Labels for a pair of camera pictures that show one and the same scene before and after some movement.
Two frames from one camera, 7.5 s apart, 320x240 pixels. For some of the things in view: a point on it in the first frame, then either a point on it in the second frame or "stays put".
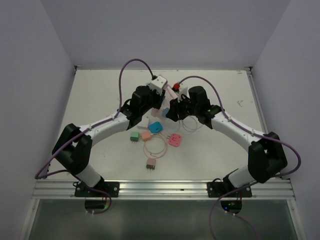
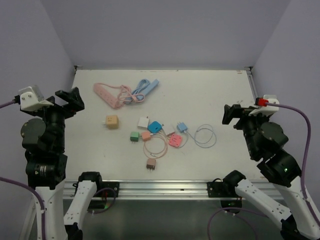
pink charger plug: (146, 136) stays put
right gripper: (175, 109) -> (235, 110)
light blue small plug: (165, 111) -> (181, 127)
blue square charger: (155, 127) stays put
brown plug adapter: (151, 164) stays put
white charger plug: (144, 123) stays put
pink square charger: (175, 139) stays put
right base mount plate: (219, 189) stays put
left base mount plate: (112, 188) stays put
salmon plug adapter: (176, 87) -> (266, 110)
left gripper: (159, 98) -> (75, 103)
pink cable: (170, 94) -> (126, 95)
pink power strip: (154, 112) -> (105, 96)
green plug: (134, 137) stays put
